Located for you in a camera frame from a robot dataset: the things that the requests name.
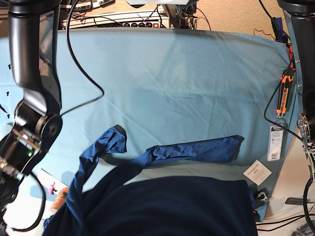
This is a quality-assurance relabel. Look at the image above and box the white square paper leaflet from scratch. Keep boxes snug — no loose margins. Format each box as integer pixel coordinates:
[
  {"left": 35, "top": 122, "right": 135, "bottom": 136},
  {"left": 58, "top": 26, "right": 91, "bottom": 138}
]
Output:
[{"left": 243, "top": 160, "right": 272, "bottom": 186}]

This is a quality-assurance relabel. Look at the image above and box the pink small clip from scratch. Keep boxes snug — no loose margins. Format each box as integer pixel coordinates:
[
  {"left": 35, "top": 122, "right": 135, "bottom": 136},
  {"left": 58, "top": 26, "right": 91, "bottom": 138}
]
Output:
[{"left": 47, "top": 182, "right": 58, "bottom": 195}]

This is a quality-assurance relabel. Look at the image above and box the white power strip red switch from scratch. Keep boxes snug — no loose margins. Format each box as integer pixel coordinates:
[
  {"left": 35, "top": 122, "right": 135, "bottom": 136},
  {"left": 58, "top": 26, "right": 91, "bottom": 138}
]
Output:
[{"left": 95, "top": 22, "right": 160, "bottom": 28}]

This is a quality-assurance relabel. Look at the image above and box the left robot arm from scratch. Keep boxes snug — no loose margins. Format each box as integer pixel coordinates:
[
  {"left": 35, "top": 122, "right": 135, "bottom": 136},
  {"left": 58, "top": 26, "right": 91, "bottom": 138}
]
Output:
[{"left": 278, "top": 0, "right": 315, "bottom": 182}]

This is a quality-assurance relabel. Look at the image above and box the orange black utility knife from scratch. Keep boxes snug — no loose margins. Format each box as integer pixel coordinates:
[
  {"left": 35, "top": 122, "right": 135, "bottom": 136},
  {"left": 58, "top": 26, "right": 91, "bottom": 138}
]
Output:
[{"left": 276, "top": 68, "right": 295, "bottom": 118}]

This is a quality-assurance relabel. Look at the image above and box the black power adapter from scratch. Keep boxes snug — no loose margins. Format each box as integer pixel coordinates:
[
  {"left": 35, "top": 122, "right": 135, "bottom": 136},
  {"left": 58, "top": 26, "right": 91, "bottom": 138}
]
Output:
[{"left": 285, "top": 197, "right": 303, "bottom": 206}]

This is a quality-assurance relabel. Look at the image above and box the dark blue t-shirt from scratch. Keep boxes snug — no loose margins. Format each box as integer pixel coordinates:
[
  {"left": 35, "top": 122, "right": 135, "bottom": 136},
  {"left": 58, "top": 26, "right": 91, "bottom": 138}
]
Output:
[{"left": 43, "top": 125, "right": 257, "bottom": 236}]

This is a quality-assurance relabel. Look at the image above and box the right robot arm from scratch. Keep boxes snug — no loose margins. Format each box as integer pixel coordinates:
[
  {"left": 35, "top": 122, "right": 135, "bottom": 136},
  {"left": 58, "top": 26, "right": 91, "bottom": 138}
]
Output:
[{"left": 0, "top": 0, "right": 63, "bottom": 209}]

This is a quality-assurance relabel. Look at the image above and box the packaged bit set blister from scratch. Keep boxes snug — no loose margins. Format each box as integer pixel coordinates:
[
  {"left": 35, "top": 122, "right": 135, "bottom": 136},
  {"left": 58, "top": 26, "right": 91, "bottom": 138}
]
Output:
[{"left": 267, "top": 118, "right": 286, "bottom": 162}]

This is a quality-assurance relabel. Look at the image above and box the white paper card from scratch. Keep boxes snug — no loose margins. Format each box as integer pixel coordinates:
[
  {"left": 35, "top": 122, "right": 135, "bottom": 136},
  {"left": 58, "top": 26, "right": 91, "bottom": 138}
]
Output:
[{"left": 37, "top": 169, "right": 68, "bottom": 191}]

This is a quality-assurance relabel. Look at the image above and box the orange plastic bottle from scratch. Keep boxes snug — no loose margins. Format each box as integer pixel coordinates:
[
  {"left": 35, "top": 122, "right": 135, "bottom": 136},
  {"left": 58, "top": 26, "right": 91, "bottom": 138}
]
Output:
[{"left": 50, "top": 187, "right": 69, "bottom": 214}]

